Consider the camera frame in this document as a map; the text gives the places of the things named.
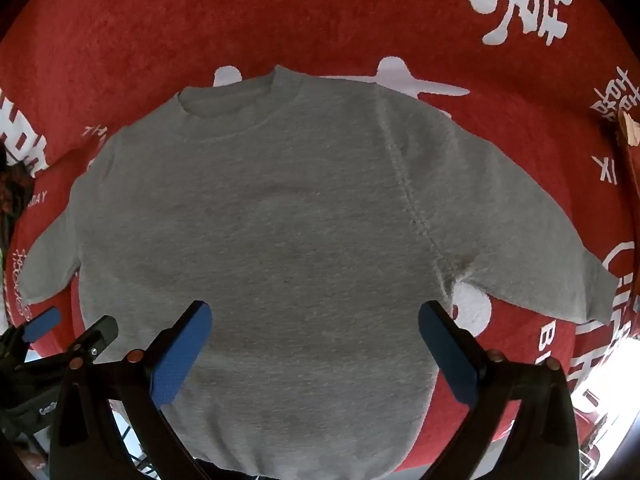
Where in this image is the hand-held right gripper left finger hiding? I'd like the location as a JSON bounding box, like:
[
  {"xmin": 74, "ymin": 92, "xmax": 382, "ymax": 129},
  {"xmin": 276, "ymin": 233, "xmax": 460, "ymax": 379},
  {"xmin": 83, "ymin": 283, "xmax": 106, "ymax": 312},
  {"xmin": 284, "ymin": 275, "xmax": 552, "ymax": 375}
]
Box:
[{"xmin": 47, "ymin": 301, "xmax": 212, "ymax": 480}]

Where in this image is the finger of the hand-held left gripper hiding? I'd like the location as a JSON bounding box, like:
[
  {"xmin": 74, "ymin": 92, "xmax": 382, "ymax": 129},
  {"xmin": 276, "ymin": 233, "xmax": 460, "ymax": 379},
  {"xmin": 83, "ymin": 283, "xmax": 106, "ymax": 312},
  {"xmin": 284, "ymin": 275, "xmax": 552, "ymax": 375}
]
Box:
[
  {"xmin": 47, "ymin": 315, "xmax": 120, "ymax": 368},
  {"xmin": 0, "ymin": 306, "xmax": 62, "ymax": 361}
]

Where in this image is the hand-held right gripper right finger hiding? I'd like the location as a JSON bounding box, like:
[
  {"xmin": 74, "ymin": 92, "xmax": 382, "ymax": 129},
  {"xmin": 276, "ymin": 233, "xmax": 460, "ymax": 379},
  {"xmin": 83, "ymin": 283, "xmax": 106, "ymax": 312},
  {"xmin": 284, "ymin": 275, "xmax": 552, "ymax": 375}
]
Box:
[{"xmin": 400, "ymin": 301, "xmax": 582, "ymax": 480}]

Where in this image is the grey sweater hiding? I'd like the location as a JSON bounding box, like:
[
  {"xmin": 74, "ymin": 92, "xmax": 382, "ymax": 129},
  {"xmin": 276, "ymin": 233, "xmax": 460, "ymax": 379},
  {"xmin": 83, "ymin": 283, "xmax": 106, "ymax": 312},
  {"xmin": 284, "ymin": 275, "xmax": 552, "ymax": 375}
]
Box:
[{"xmin": 20, "ymin": 64, "xmax": 617, "ymax": 480}]

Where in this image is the dark patterned cloth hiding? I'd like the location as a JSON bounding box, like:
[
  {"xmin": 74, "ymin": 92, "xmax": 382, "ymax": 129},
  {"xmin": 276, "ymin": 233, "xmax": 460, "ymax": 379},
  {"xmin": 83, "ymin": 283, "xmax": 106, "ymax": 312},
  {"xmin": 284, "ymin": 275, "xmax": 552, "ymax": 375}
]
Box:
[{"xmin": 0, "ymin": 142, "xmax": 33, "ymax": 261}]

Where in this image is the red pillow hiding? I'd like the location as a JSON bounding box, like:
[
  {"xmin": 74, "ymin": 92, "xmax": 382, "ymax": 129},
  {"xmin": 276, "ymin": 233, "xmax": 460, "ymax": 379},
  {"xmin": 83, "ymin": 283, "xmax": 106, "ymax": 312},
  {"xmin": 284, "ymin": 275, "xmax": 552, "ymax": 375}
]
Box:
[{"xmin": 616, "ymin": 109, "xmax": 640, "ymax": 221}]

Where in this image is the red printed blanket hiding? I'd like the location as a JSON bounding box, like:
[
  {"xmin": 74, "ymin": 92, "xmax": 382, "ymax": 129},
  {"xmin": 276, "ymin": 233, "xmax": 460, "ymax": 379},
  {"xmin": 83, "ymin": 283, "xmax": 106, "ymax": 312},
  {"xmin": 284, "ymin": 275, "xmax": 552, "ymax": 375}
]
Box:
[{"xmin": 0, "ymin": 0, "xmax": 640, "ymax": 473}]

